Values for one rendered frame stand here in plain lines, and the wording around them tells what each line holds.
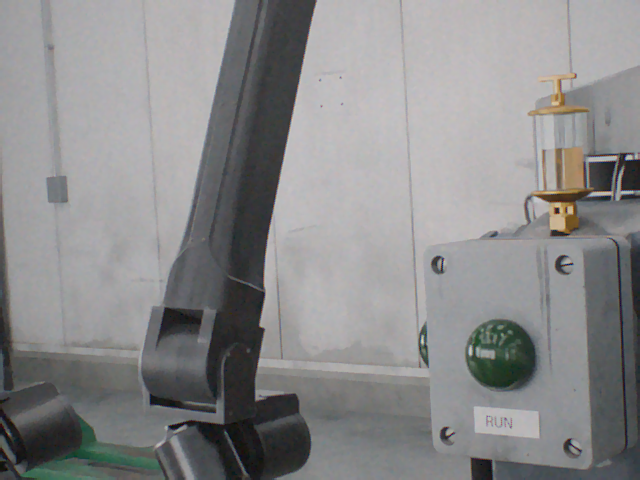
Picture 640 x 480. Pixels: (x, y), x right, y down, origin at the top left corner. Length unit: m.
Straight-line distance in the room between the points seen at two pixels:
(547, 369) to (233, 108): 0.48
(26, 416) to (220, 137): 0.36
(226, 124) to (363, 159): 6.05
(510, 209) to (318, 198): 1.27
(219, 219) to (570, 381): 0.45
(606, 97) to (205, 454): 0.37
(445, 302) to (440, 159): 6.16
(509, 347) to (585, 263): 0.04
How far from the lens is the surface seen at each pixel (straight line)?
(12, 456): 1.15
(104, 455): 6.13
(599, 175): 1.01
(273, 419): 0.95
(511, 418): 0.51
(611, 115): 0.80
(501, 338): 0.49
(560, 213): 0.58
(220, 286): 0.88
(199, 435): 0.90
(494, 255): 0.51
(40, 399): 1.16
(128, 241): 8.28
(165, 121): 7.99
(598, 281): 0.50
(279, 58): 0.94
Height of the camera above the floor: 1.36
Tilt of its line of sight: 3 degrees down
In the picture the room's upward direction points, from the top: 3 degrees counter-clockwise
